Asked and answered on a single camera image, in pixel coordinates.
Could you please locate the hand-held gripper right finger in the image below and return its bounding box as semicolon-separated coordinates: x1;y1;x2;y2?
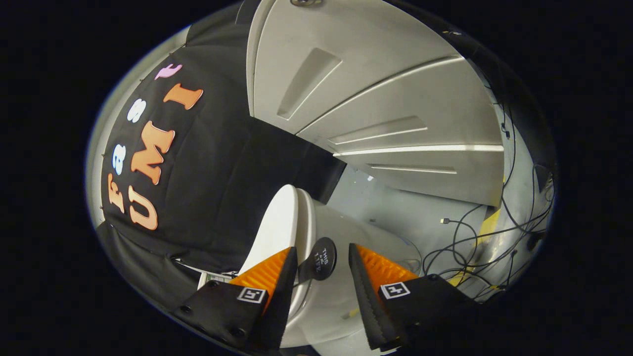
348;243;478;352

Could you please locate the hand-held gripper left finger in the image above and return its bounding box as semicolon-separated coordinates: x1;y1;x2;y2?
173;246;299;353

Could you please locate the black round lid handle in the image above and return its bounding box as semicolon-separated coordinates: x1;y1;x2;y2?
296;237;338;283

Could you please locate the white toilet lid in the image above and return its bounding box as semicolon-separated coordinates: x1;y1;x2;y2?
238;184;301;277

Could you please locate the white toilet bowl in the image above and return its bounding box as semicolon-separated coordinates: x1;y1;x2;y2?
284;188;422;349

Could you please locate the black backdrop cloth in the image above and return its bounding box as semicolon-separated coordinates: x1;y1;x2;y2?
95;10;348;300

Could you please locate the white drawer cabinet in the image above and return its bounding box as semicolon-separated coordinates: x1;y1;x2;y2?
245;0;505;208

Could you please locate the bundle of black floor cables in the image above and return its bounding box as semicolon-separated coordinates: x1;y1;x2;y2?
422;30;555;303

